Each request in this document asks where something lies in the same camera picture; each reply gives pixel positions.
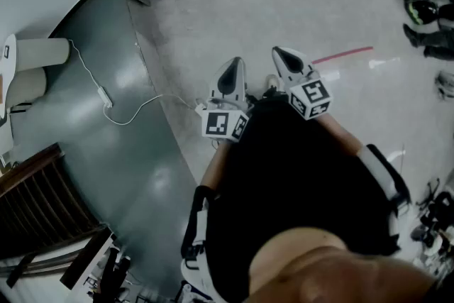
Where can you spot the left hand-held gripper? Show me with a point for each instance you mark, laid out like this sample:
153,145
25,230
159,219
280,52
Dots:
216,124

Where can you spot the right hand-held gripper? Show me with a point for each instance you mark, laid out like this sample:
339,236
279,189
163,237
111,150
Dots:
314,92

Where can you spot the person's right forearm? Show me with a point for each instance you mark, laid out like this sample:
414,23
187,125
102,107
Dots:
340,135

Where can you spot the person's left forearm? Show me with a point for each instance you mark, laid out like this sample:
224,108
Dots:
213,170

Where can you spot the person's pale shoe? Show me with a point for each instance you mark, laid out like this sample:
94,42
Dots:
271,81

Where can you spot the person's black trouser leg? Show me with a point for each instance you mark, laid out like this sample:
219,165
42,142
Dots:
273,99

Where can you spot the person's black shirt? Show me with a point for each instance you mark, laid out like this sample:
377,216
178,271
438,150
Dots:
291,170

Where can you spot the white power strip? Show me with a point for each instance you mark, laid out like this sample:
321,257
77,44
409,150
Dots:
105,97

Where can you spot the black and green helmet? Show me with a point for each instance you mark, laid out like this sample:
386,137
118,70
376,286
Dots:
420,9

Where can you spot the dark clothing pile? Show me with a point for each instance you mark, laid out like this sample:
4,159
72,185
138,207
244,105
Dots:
436,42

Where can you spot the grey helmet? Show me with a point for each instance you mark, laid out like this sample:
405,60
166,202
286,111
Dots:
446,83

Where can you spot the beige cylindrical stool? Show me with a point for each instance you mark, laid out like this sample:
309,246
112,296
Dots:
28,85
42,53

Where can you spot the person's face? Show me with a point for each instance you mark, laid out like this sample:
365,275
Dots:
337,269

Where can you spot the black equipment clutter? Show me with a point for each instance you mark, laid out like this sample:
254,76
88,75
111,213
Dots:
111,269

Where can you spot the white round table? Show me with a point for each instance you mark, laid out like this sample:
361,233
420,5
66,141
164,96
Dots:
9,60

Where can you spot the dark wooden slatted bench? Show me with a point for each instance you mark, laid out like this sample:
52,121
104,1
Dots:
35,198

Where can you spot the dark wooden board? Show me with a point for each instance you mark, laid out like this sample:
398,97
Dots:
85,259

